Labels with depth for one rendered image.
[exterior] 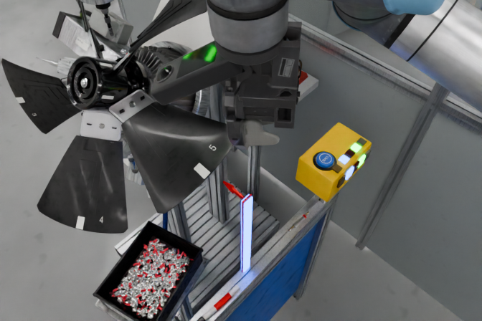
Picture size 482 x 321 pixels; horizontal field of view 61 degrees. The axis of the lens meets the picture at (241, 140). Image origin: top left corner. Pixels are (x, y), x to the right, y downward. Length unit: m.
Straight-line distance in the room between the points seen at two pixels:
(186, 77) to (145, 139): 0.44
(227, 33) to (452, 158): 1.12
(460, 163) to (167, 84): 1.10
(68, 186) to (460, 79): 0.87
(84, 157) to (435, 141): 1.02
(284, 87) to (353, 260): 1.67
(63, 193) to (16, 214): 1.32
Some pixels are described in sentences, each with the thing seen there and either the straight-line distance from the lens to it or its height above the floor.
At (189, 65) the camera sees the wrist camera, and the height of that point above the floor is 1.54.
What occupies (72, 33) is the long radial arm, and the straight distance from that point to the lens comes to 1.30.
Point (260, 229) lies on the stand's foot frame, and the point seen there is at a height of 0.08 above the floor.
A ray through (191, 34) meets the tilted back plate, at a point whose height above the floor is 1.17.
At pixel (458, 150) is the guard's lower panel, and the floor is 0.87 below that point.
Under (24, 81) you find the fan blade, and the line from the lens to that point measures 1.20.
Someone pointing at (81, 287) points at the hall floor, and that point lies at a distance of 2.07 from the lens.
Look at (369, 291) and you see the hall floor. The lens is 2.02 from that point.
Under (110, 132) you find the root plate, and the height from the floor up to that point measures 1.10.
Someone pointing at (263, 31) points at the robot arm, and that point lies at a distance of 0.37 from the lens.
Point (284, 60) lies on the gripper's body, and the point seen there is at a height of 1.57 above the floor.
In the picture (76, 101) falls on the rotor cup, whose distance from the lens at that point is 0.98.
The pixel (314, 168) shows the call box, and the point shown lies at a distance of 0.95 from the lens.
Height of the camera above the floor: 1.83
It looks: 51 degrees down
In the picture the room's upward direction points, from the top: straight up
